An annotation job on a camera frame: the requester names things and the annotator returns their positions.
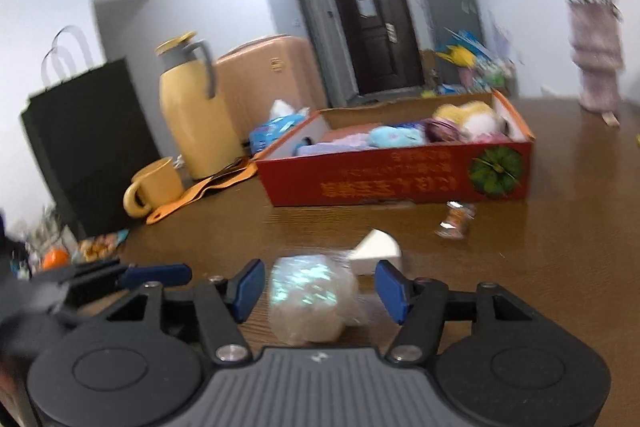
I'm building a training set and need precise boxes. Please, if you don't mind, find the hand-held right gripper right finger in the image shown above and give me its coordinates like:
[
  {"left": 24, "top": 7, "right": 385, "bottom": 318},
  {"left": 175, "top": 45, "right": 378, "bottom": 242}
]
[{"left": 375, "top": 259, "right": 536, "bottom": 365}]

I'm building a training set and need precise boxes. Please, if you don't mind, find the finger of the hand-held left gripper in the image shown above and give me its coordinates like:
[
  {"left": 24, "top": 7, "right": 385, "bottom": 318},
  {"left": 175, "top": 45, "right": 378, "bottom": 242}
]
[{"left": 119, "top": 263, "right": 193, "bottom": 290}]

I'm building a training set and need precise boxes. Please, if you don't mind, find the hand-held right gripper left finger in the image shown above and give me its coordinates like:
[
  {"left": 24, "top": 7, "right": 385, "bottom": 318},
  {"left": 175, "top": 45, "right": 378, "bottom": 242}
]
[{"left": 106, "top": 258, "right": 266, "bottom": 365}]

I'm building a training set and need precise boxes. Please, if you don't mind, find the red cardboard box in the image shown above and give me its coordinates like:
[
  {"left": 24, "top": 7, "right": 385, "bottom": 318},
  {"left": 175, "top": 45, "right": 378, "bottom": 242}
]
[{"left": 250, "top": 89, "right": 535, "bottom": 208}]

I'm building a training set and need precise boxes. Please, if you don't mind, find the pink striped roll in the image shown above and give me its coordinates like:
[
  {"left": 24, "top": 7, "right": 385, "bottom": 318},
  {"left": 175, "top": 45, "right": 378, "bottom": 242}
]
[{"left": 425, "top": 118, "right": 463, "bottom": 142}]

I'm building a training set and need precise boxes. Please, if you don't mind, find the white wedge-shaped packet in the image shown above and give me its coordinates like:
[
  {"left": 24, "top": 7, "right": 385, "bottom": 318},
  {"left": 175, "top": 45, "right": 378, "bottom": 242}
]
[{"left": 347, "top": 228, "right": 403, "bottom": 277}]

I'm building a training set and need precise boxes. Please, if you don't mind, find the orange fruit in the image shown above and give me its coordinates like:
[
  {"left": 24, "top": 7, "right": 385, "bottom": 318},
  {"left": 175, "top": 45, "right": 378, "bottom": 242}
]
[{"left": 42, "top": 248, "right": 71, "bottom": 270}]

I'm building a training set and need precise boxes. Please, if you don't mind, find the snack packet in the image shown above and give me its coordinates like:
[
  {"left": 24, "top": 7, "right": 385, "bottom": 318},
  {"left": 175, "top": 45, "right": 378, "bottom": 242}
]
[{"left": 75, "top": 229, "right": 131, "bottom": 263}]

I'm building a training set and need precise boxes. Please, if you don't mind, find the yellow mug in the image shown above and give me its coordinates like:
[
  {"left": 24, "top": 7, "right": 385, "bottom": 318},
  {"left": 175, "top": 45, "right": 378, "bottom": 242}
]
[{"left": 123, "top": 157, "right": 186, "bottom": 219}]

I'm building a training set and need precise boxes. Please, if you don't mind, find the orange cloth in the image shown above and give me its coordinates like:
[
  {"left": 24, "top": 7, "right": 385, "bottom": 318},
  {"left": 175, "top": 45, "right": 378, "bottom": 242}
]
[{"left": 146, "top": 157, "right": 258, "bottom": 226}]

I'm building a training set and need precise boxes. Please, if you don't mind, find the small clear snack wrapper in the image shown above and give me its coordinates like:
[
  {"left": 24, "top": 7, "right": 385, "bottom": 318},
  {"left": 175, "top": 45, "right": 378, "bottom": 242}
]
[{"left": 434, "top": 201, "right": 476, "bottom": 240}]

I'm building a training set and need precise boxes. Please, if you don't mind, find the black paper bag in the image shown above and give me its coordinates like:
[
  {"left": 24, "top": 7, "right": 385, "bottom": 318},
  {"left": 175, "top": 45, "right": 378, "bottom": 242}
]
[{"left": 20, "top": 26, "right": 161, "bottom": 240}]

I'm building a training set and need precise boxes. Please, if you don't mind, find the blue tissue pack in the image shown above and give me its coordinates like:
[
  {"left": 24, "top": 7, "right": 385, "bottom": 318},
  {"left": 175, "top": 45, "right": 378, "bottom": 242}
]
[{"left": 248, "top": 99, "right": 311, "bottom": 155}]

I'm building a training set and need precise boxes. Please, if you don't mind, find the yellow thermos jug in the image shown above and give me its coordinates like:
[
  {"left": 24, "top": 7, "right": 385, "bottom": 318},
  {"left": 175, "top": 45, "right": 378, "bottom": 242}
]
[{"left": 155, "top": 31, "right": 246, "bottom": 180}]

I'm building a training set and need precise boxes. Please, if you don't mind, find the yellow plush toy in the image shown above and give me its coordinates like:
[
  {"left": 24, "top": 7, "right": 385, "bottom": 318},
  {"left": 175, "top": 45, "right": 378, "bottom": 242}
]
[{"left": 432, "top": 101, "right": 508, "bottom": 140}]

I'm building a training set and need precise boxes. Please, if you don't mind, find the pink suitcase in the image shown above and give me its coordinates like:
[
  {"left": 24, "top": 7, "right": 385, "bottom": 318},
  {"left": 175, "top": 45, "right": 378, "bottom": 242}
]
[{"left": 212, "top": 35, "right": 328, "bottom": 148}]

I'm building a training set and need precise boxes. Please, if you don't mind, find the pile of colourful toys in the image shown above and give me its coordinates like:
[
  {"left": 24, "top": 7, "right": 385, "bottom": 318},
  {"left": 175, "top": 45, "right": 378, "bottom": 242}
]
[{"left": 432, "top": 28, "right": 516, "bottom": 95}]

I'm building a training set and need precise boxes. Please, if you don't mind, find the dark brown door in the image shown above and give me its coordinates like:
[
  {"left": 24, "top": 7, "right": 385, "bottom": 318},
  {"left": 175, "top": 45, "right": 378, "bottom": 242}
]
[{"left": 330, "top": 0, "right": 426, "bottom": 95}]

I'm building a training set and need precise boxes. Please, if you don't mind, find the grey refrigerator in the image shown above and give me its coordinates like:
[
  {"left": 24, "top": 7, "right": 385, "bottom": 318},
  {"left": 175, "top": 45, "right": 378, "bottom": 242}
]
[{"left": 410, "top": 0, "right": 486, "bottom": 82}]

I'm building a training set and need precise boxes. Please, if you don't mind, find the pale ribbed vase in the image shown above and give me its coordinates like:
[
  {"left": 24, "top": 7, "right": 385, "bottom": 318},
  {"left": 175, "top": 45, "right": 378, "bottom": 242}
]
[{"left": 567, "top": 2, "right": 626, "bottom": 112}]

